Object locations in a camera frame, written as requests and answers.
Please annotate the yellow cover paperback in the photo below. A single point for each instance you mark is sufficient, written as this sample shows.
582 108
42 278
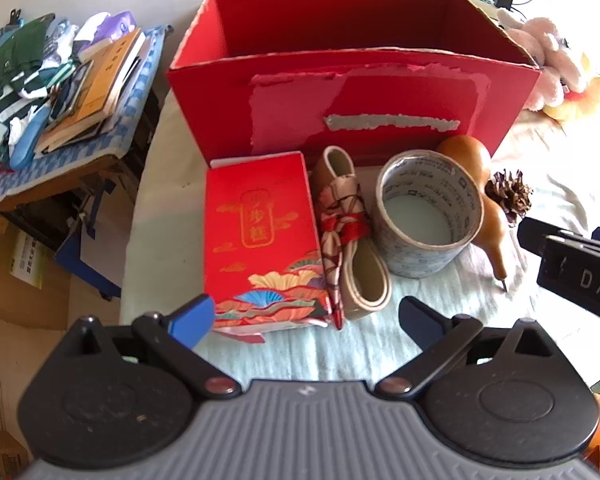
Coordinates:
107 75

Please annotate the brown pine cone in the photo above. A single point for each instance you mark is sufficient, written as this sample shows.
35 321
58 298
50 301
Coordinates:
507 195

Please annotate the brown dried gourd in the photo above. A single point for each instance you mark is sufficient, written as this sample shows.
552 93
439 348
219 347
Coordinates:
472 155

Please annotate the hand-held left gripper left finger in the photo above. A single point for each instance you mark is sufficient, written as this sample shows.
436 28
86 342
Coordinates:
192 320

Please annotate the red patterned gift box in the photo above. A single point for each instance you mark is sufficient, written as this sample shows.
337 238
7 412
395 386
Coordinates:
260 240

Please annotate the blue board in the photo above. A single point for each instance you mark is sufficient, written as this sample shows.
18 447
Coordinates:
87 265

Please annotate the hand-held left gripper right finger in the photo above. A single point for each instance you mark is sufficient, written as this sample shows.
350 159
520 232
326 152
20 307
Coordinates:
420 317

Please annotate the yellow plush toy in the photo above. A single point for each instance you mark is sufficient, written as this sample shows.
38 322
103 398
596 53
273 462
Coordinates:
580 100

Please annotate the wooden side table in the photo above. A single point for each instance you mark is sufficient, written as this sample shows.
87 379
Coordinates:
35 200

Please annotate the clear packing tape roll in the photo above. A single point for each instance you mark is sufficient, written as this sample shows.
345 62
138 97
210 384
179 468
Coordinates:
415 260

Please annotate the dark green cap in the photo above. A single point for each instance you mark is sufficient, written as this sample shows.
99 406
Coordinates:
15 55

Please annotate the light blue case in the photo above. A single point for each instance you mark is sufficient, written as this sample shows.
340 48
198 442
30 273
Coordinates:
27 137

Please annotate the red cardboard box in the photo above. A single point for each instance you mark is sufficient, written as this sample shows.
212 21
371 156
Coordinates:
205 90

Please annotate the stack of books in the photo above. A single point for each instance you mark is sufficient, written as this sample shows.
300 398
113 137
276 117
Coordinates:
80 125

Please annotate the pile of striped clothes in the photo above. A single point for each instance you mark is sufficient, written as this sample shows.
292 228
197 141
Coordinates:
35 85

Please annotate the pink rabbit plush toy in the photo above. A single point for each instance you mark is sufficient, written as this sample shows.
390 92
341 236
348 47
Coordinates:
545 50

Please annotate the brown carton with label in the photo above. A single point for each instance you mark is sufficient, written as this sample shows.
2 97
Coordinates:
10 290

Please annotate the light green bed sheet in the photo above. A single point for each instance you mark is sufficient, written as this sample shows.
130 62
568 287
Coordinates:
360 342

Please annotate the purple tissue pack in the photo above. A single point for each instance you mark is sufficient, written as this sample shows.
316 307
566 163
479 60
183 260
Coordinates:
115 27

